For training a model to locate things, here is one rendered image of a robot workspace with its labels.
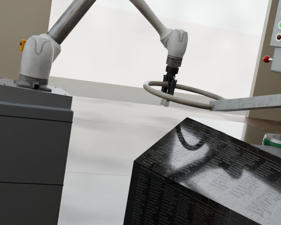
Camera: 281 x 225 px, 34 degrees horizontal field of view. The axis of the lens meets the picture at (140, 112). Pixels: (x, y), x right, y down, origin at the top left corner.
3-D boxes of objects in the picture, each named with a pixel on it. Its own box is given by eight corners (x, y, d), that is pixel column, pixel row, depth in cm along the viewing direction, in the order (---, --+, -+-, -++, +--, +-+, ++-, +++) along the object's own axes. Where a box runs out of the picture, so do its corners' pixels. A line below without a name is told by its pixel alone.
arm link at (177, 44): (186, 59, 261) (182, 56, 273) (192, 31, 257) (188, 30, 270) (167, 55, 259) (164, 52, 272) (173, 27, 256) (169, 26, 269)
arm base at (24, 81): (17, 87, 234) (19, 76, 233) (13, 82, 254) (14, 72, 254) (53, 93, 241) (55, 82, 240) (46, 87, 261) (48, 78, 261)
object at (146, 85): (250, 113, 247) (252, 107, 246) (186, 110, 215) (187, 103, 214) (187, 88, 283) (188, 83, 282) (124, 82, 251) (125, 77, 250)
